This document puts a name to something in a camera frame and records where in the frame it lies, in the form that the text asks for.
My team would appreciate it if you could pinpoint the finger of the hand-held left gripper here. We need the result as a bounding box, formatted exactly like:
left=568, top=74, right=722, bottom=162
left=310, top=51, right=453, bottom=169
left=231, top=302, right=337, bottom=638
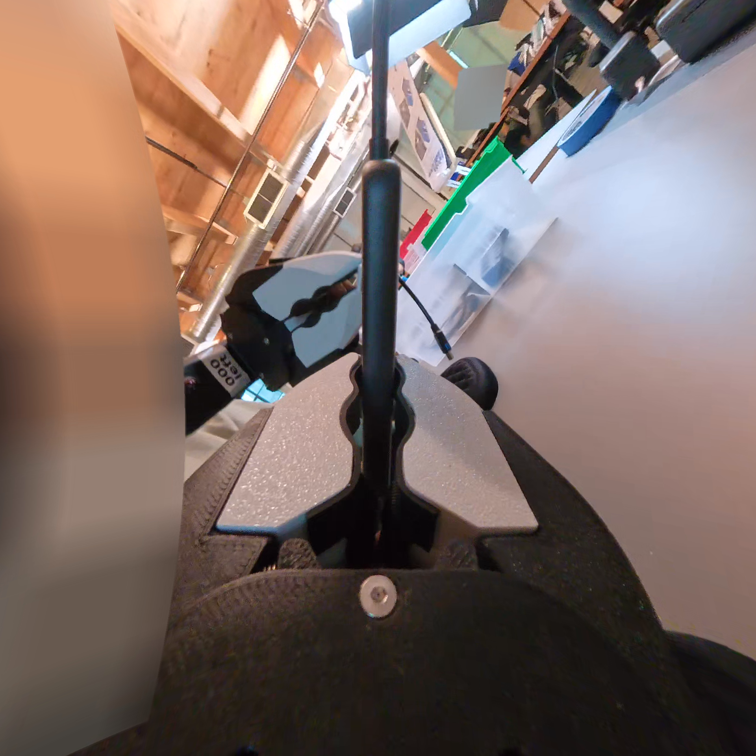
left=288, top=288, right=362, bottom=368
left=254, top=253, right=362, bottom=324

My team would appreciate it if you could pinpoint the led light panel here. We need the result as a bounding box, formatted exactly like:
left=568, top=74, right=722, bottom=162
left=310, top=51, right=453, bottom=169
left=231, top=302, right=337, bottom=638
left=328, top=0, right=473, bottom=73

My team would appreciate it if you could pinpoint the blue tape roll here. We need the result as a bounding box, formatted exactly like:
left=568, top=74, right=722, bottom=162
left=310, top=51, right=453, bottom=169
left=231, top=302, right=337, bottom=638
left=558, top=87, right=621, bottom=157

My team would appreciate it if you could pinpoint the person's grey sweatshirt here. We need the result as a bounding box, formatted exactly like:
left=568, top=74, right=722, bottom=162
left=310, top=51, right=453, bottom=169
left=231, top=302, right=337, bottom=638
left=184, top=398, right=269, bottom=479

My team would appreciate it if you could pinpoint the dark grey usb hub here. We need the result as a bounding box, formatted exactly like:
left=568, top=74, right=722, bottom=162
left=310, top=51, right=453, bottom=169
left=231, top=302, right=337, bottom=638
left=359, top=0, right=405, bottom=532

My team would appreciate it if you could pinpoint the black cable with blue plugs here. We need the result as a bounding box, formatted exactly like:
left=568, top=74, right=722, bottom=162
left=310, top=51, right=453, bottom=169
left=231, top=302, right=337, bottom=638
left=397, top=260, right=457, bottom=362

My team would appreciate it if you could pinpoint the red plastic bin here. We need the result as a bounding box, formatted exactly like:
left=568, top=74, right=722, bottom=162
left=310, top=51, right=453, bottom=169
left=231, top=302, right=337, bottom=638
left=400, top=209, right=435, bottom=258

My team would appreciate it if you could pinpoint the instruction sheet board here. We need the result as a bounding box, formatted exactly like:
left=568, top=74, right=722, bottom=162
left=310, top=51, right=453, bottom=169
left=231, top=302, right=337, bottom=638
left=397, top=59, right=458, bottom=191

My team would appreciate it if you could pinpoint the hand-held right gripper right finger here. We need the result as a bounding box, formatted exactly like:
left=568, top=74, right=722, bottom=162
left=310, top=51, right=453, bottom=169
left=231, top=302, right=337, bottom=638
left=395, top=354, right=539, bottom=537

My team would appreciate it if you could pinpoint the green plastic bin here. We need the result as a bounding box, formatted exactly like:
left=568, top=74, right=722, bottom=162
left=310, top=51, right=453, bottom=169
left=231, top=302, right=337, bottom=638
left=422, top=137, right=526, bottom=249

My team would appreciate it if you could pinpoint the clear plastic bin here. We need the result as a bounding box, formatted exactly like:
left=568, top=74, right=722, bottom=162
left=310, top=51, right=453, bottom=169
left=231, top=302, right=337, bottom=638
left=393, top=159, right=559, bottom=367

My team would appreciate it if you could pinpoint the silver ventilation duct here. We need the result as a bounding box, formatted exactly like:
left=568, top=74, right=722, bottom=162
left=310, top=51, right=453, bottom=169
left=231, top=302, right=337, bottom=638
left=278, top=77, right=379, bottom=261
left=180, top=133, right=332, bottom=343

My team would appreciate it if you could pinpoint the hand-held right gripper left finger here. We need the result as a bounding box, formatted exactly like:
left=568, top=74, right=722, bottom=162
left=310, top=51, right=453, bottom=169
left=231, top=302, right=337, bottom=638
left=215, top=353, right=366, bottom=537

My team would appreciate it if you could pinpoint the black quilted armrest pad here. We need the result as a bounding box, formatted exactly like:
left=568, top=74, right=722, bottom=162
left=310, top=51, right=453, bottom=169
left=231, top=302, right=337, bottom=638
left=442, top=357, right=498, bottom=411
left=664, top=631, right=756, bottom=756

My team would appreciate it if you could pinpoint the black power charger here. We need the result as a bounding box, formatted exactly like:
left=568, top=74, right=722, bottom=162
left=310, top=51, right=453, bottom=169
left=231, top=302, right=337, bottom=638
left=652, top=0, right=756, bottom=63
left=599, top=30, right=656, bottom=101

